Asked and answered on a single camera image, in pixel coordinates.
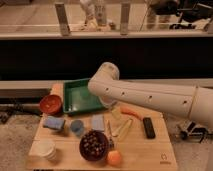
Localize blue cup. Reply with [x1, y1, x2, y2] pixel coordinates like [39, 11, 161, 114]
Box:
[70, 120, 84, 136]

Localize dark bowl with nuts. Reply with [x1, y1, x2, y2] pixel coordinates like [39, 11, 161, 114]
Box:
[79, 130, 109, 162]

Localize red bowl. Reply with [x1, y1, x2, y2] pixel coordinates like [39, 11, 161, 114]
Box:
[39, 94, 62, 115]

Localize orange carrot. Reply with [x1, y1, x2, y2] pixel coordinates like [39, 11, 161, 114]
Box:
[120, 107, 141, 120]

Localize black remote control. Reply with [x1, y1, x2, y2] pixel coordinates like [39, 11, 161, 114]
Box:
[143, 117, 156, 139]

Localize orange fruit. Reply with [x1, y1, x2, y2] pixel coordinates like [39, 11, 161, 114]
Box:
[107, 150, 122, 166]

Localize green plastic tray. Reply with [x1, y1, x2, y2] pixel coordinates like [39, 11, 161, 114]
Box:
[63, 78, 105, 115]

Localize yellow tongs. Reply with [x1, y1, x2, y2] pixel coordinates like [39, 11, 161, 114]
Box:
[112, 118, 133, 141]

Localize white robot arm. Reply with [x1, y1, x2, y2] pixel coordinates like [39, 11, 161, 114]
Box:
[88, 62, 213, 129]

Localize blue sponge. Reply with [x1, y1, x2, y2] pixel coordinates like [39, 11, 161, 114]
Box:
[43, 116, 65, 131]

